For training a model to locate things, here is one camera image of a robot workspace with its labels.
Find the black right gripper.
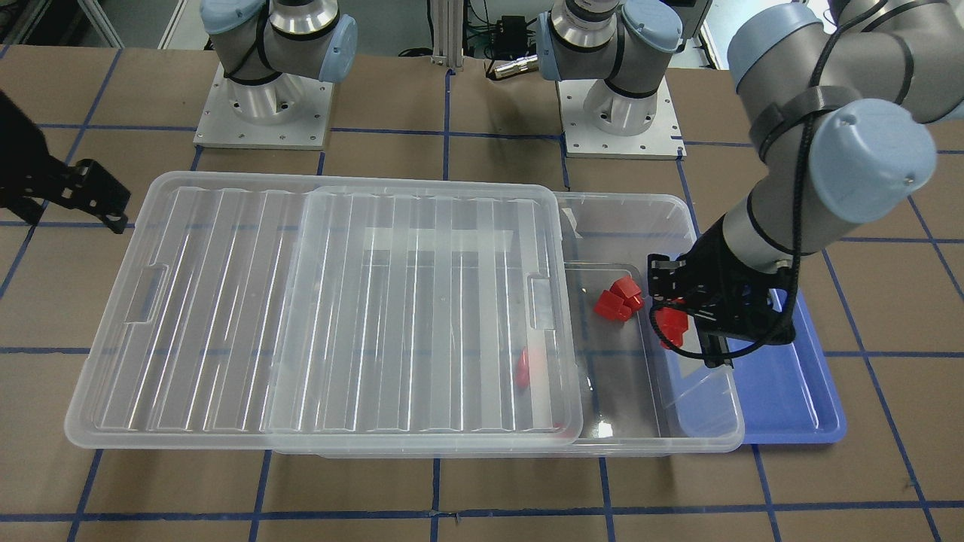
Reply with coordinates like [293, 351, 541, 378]
[1, 92, 131, 234]

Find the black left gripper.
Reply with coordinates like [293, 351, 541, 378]
[647, 214, 799, 368]

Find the clear plastic box lid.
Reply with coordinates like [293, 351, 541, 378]
[63, 172, 583, 458]

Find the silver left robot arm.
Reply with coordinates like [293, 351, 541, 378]
[647, 1, 963, 368]

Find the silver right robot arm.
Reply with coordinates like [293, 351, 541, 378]
[1, 1, 358, 233]

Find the blue plastic tray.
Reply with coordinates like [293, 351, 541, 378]
[734, 293, 848, 445]

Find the red block far pair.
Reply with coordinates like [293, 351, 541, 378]
[609, 275, 645, 312]

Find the red block by label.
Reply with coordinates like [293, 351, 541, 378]
[593, 291, 633, 322]

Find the clear plastic storage box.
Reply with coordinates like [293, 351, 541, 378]
[265, 189, 744, 458]

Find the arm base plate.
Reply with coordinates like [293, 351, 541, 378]
[194, 65, 335, 151]
[557, 79, 688, 160]

